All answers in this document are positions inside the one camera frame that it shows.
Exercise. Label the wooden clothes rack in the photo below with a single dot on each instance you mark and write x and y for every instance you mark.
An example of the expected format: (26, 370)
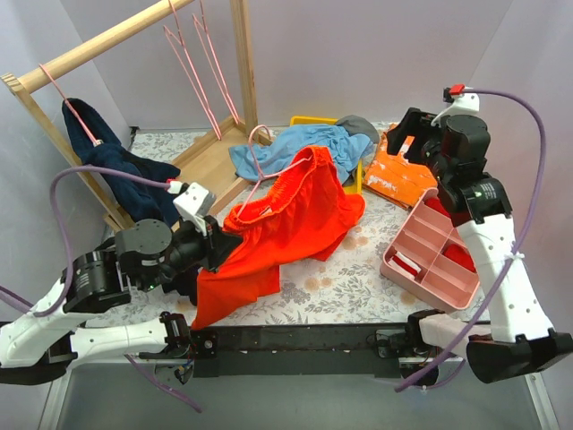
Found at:
(138, 83)

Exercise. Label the yellow plastic tray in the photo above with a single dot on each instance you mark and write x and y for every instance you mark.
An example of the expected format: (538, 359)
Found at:
(353, 184)

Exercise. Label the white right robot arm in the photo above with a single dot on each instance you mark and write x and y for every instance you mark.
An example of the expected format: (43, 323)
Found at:
(522, 339)

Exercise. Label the red white cloth in organizer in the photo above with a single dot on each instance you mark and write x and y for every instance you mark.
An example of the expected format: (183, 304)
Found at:
(404, 265)

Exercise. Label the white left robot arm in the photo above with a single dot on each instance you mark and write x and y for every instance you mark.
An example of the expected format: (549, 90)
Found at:
(52, 338)

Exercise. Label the orange worn folded cloth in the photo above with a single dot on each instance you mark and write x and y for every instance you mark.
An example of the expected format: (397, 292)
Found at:
(395, 178)

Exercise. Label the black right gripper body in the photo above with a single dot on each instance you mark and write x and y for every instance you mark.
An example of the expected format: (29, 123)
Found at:
(413, 133)

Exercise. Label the orange mesh shorts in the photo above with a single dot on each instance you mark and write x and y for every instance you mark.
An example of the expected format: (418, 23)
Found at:
(305, 214)

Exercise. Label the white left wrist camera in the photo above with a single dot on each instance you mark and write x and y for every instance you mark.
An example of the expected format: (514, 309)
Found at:
(193, 202)

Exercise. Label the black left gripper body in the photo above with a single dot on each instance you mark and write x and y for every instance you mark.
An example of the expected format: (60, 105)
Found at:
(215, 242)

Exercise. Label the pink compartment organizer box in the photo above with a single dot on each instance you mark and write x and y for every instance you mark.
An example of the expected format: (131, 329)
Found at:
(442, 284)

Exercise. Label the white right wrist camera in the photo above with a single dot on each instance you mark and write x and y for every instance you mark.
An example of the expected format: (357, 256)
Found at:
(458, 103)

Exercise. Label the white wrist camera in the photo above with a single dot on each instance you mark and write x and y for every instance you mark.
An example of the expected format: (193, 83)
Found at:
(458, 103)
(193, 202)

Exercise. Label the light blue shorts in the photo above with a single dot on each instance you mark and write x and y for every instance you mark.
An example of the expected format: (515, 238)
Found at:
(345, 150)

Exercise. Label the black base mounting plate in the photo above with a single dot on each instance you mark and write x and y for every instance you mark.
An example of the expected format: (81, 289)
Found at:
(381, 350)

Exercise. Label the pink hanger with navy garment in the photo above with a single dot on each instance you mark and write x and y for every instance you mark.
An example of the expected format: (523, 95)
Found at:
(95, 142)

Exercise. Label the navy blue garment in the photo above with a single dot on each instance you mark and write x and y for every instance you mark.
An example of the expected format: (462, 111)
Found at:
(138, 186)

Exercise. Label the grey garment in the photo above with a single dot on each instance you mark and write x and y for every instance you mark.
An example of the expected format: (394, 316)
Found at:
(358, 125)

